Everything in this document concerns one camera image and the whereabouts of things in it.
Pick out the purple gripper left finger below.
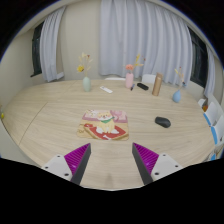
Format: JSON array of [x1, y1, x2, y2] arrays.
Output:
[[42, 143, 91, 185]]

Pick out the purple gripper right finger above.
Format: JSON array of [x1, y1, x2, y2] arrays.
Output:
[[132, 143, 182, 185]]

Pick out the black computer mouse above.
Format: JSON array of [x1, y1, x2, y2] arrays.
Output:
[[155, 117, 171, 128]]

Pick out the cartoon dog mouse pad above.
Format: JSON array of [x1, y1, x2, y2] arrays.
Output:
[[77, 110, 129, 140]]

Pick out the blue vase with flowers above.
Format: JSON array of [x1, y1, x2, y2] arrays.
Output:
[[172, 68, 185, 103]]

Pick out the white blue chair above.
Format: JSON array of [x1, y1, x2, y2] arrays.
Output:
[[203, 102, 224, 126], [211, 116, 224, 145]]

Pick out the white blue chair right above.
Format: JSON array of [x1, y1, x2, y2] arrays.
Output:
[[203, 102, 224, 126]]

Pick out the black glasses case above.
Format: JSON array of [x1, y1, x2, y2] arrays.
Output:
[[137, 83, 149, 91]]

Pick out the white remote control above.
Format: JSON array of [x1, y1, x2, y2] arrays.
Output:
[[100, 86, 113, 93]]

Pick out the white chair behind table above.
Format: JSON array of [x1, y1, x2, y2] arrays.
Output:
[[142, 74, 156, 84]]

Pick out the pink vase with flowers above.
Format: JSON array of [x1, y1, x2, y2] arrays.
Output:
[[125, 55, 143, 88]]

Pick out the copper thermos bottle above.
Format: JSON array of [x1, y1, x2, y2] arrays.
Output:
[[152, 73, 163, 96]]

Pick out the white chair back centre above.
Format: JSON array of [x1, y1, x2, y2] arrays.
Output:
[[104, 77, 125, 81]]

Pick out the green vase with flowers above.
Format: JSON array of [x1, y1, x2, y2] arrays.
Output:
[[77, 53, 93, 92]]

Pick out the right white curtain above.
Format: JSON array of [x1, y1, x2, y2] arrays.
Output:
[[204, 47, 215, 97]]

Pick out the right dark window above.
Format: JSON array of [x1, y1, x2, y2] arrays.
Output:
[[189, 29, 208, 87]]

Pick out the dark window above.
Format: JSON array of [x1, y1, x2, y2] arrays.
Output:
[[32, 23, 43, 77], [189, 29, 208, 87]]

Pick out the left dark window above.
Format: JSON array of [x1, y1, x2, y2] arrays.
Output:
[[32, 23, 43, 77]]

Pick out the large centre white curtain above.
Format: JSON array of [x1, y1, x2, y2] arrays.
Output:
[[99, 0, 193, 84]]

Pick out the left white curtain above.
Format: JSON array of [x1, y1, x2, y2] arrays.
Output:
[[40, 7, 65, 82]]

